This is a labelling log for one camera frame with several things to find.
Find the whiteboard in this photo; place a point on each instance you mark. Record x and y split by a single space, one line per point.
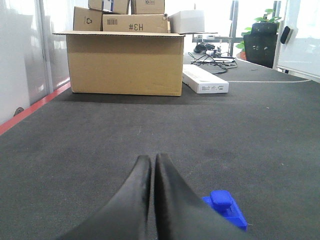
301 55

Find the large brown cardboard box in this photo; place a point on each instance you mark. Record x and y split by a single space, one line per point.
125 63

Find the top right cardboard box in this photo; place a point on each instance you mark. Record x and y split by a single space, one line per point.
147 7

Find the green potted plant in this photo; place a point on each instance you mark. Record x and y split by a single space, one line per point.
266 17

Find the black office chair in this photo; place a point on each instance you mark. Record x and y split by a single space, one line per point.
260 44

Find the cardboard box marked H3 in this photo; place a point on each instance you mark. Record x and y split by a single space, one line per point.
142 23

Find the blue plastic part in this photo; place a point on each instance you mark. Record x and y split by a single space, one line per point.
223 203

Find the whiteboard eraser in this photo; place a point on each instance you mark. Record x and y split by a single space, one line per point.
286 35

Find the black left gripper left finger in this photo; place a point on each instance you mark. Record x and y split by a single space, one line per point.
125 215

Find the long white flat box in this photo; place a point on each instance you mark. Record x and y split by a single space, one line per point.
202 81

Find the small cardboard box recycle symbol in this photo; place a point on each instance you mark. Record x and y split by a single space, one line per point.
86 19

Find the top left cardboard box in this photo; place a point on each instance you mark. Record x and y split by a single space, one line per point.
115 6

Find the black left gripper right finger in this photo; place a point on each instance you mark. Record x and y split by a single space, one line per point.
180 214

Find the white box on stack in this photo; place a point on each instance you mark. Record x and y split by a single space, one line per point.
187 22

